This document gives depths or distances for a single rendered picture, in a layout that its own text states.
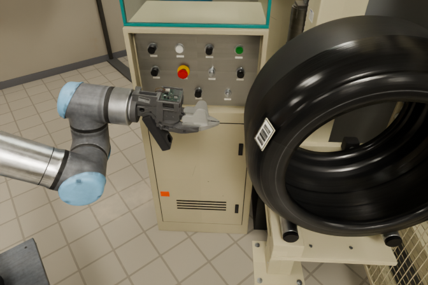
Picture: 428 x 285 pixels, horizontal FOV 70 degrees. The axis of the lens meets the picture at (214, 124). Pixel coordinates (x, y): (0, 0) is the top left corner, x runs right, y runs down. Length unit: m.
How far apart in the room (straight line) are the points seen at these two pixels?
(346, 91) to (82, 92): 0.56
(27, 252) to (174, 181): 0.71
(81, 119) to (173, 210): 1.18
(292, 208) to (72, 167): 0.52
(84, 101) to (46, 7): 3.16
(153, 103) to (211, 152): 0.81
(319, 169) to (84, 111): 0.75
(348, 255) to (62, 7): 3.57
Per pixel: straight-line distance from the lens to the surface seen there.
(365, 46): 0.65
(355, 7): 0.97
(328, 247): 1.06
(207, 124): 0.74
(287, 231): 0.92
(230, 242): 1.97
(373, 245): 1.12
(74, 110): 0.77
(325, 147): 1.17
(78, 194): 0.73
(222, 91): 1.35
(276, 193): 0.76
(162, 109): 0.71
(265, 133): 0.65
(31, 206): 2.45
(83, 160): 0.73
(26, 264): 1.39
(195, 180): 1.64
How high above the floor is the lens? 1.66
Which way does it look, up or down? 36 degrees down
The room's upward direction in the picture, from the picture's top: straight up
